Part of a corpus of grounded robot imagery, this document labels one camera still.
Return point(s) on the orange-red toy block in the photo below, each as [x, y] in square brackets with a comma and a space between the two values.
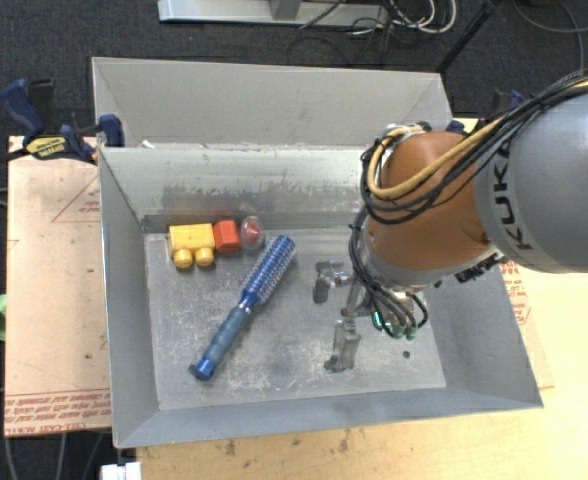
[226, 237]

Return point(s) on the yellow toy building block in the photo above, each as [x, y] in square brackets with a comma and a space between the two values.
[190, 240]

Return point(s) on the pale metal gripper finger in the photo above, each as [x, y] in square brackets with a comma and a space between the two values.
[345, 345]
[335, 273]

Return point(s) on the brown cardboard board red print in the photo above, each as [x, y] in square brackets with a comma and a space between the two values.
[54, 288]

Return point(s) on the clear cup with red piece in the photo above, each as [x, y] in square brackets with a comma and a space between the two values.
[252, 233]

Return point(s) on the blue round hairbrush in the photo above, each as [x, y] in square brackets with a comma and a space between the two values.
[254, 293]

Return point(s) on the grey metal bin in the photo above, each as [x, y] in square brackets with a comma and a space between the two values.
[284, 348]

